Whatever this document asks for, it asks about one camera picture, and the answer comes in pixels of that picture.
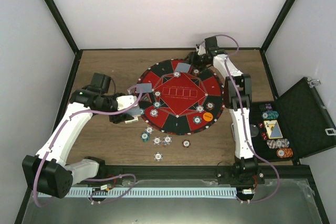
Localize dealt blue backed card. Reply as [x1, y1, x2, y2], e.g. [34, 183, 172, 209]
[135, 83, 152, 94]

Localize triangular all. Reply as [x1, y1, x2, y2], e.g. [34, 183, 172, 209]
[141, 93, 152, 103]

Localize green poker chip stack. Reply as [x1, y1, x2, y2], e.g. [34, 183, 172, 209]
[141, 132, 150, 142]

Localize brown hundred poker chip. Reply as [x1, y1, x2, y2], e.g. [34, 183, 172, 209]
[206, 102, 214, 109]

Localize brown poker chip stack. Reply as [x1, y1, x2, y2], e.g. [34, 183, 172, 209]
[182, 140, 191, 148]

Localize blue backed card deck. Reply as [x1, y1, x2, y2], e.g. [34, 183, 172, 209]
[126, 108, 144, 117]

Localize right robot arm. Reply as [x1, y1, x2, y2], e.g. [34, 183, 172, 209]
[186, 34, 258, 184]

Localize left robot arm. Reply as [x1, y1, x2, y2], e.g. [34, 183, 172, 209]
[22, 73, 143, 206]

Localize round red black poker mat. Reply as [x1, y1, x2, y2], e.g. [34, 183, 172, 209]
[138, 59, 225, 135]

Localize orange big blind button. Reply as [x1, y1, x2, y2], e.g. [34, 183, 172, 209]
[203, 112, 213, 122]

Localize dark chips in case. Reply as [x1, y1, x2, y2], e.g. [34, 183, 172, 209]
[259, 103, 273, 111]

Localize green chip row in case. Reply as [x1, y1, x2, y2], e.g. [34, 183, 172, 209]
[261, 111, 279, 120]

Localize black round dealer button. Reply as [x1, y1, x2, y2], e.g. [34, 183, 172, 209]
[250, 124, 259, 137]

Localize red dice in case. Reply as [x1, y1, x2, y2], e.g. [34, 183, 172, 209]
[258, 123, 268, 141]

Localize card deck in case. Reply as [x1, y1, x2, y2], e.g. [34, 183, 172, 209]
[263, 120, 283, 140]

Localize purple orange chip row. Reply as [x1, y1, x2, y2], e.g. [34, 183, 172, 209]
[266, 138, 290, 149]

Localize black poker case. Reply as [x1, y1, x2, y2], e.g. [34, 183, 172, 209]
[249, 77, 335, 162]

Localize orange chip row in case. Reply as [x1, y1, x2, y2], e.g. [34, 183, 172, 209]
[276, 147, 293, 158]

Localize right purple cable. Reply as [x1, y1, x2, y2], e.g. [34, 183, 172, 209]
[195, 34, 280, 205]

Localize purple cable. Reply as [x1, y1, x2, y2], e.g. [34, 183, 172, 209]
[195, 34, 280, 205]
[33, 84, 144, 208]

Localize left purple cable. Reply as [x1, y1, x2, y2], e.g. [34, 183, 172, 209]
[33, 84, 144, 208]

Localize light blue slotted cable duct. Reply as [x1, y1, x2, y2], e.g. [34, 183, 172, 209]
[38, 187, 237, 198]

